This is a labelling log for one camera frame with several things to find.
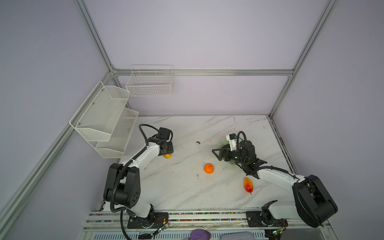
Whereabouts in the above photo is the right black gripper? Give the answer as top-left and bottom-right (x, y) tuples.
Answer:
(211, 145), (247, 166)

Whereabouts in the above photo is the orange tangerine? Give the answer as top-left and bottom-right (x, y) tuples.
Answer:
(204, 164), (215, 174)

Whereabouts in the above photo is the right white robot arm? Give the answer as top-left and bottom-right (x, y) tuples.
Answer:
(212, 140), (338, 228)

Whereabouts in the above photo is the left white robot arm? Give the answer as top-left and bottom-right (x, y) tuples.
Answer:
(103, 124), (174, 219)

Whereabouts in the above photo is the green glass fruit bowl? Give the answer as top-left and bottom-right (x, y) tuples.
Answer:
(221, 137), (235, 162)

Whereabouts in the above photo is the white mesh two-tier shelf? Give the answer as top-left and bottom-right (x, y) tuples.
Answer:
(69, 82), (139, 159)

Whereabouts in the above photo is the purple cap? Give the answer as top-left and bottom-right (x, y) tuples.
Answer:
(188, 229), (212, 240)

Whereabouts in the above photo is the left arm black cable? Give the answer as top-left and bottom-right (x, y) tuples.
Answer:
(109, 123), (169, 240)

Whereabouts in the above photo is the white wire wall basket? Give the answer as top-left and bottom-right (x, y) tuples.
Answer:
(126, 65), (174, 97)

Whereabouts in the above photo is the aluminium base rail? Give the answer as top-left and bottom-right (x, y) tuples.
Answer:
(80, 209), (337, 240)

